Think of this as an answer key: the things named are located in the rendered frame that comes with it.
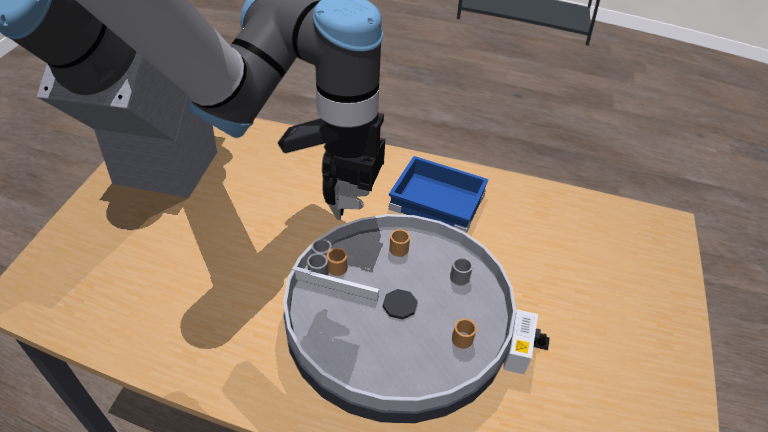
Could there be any bronze bushing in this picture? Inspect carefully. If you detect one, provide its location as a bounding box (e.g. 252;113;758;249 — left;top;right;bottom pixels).
327;248;347;276
452;319;477;349
389;229;410;257

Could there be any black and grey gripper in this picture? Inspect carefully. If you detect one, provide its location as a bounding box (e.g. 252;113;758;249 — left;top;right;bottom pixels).
322;113;385;220

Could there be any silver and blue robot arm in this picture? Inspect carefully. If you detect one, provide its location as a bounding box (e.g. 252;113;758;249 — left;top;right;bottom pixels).
0;0;383;153

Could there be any dark grey metal sleeve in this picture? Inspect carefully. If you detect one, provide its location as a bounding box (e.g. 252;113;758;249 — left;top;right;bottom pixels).
307;253;328;276
450;257;473;285
311;239;332;256

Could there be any blue crate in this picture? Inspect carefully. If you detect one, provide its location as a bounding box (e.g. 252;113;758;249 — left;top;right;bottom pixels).
389;156;488;233

